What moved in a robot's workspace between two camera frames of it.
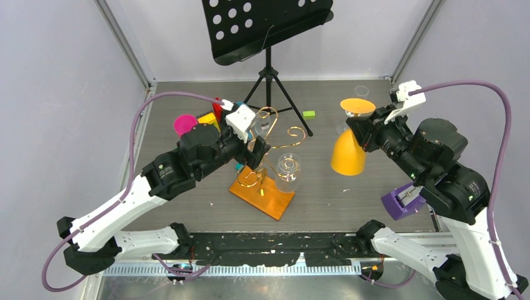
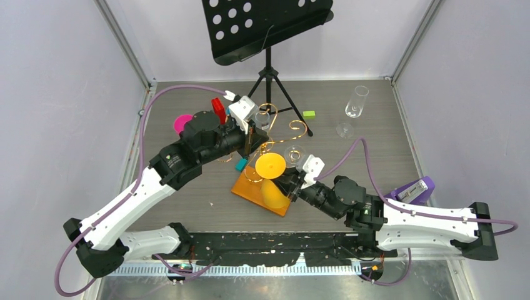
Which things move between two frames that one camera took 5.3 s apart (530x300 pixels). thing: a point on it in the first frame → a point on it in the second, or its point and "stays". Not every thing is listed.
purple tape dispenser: [403, 202] stays
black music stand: [238, 29] stays
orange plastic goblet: [349, 156] → [269, 166]
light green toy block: [309, 114] stays
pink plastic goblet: [183, 124] stays
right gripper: [365, 128] → [289, 185]
